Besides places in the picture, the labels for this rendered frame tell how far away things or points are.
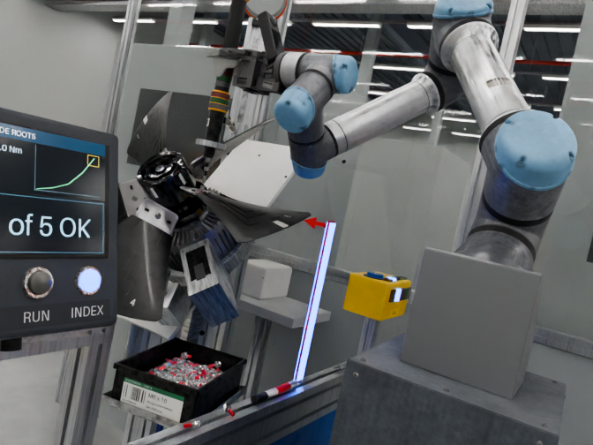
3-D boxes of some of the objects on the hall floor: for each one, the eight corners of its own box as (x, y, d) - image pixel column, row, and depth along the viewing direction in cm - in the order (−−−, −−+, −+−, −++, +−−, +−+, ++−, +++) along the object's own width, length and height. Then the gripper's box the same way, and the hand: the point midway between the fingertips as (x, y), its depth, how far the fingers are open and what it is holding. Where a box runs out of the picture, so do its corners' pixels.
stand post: (163, 558, 170) (234, 205, 163) (183, 574, 165) (258, 211, 158) (153, 565, 166) (225, 204, 159) (173, 581, 161) (248, 210, 154)
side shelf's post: (217, 536, 186) (265, 305, 181) (226, 541, 184) (274, 308, 179) (209, 541, 182) (258, 306, 177) (218, 547, 180) (267, 310, 175)
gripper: (267, 86, 108) (191, 79, 119) (297, 101, 118) (224, 93, 129) (276, 44, 107) (198, 41, 118) (305, 62, 117) (231, 57, 128)
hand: (219, 56), depth 123 cm, fingers closed on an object, 4 cm apart
